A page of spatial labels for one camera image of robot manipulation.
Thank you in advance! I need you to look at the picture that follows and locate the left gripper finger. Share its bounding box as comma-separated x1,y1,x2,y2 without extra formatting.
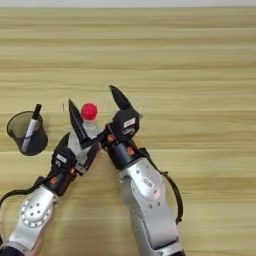
54,131,71,155
82,141,102,172

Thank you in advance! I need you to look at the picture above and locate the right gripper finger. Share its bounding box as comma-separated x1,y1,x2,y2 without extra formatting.
67,98,90,145
108,84,135,113

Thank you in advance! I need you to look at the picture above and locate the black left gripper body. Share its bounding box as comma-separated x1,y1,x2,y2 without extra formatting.
49,156,88,198

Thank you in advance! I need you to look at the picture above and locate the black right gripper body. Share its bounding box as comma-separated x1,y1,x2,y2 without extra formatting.
81,122,145,172

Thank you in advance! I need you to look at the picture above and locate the clear bottle with red cap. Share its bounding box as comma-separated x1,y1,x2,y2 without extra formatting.
67,102,102,168

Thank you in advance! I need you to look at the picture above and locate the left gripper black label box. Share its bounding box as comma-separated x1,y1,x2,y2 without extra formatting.
50,145,78,172

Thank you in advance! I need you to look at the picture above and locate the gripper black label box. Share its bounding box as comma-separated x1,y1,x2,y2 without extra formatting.
50,145,78,172
110,108,142,140

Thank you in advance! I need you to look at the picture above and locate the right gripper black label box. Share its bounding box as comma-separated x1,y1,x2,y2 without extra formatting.
110,108,142,140

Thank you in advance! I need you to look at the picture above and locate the black mesh pen cup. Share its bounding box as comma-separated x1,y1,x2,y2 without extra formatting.
6,110,49,157

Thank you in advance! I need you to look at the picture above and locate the white marker with black cap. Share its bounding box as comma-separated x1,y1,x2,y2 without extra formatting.
20,103,43,153

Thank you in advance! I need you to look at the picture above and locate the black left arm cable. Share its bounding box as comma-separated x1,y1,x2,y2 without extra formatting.
0,175,52,209

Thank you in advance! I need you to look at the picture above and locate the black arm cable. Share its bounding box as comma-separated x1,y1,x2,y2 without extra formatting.
0,175,52,209
142,149,185,226

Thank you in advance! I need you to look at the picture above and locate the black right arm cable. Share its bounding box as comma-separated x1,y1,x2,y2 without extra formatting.
142,149,185,226

